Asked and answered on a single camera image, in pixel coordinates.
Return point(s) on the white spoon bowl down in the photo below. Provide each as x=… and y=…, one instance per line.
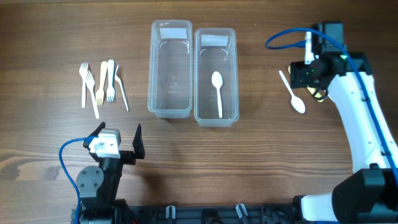
x=295, y=101

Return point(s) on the clear plastic container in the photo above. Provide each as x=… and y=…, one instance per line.
x=170, y=89
x=216, y=51

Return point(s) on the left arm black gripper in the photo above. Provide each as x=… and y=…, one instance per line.
x=129, y=155

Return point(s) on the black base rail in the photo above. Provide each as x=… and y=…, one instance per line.
x=240, y=213

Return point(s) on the pale blue plastic fork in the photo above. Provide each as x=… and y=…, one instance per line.
x=110, y=92

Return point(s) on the right clear plastic container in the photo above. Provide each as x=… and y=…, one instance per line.
x=216, y=51

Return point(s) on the thin white plastic fork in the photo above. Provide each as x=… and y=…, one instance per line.
x=119, y=81

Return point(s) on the left clear plastic container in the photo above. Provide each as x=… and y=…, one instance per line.
x=170, y=89

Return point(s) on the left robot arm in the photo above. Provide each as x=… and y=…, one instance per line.
x=98, y=185

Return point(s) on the yellow plastic spoon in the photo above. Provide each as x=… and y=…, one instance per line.
x=317, y=94

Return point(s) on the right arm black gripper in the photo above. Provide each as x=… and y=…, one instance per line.
x=296, y=78

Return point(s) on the leftmost white plastic fork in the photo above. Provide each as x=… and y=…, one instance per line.
x=83, y=71

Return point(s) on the yellow plastic fork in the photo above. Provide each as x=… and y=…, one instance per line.
x=102, y=78

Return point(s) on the white spoon bowl up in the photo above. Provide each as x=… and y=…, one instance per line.
x=217, y=82

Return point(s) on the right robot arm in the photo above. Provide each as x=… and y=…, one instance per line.
x=369, y=195

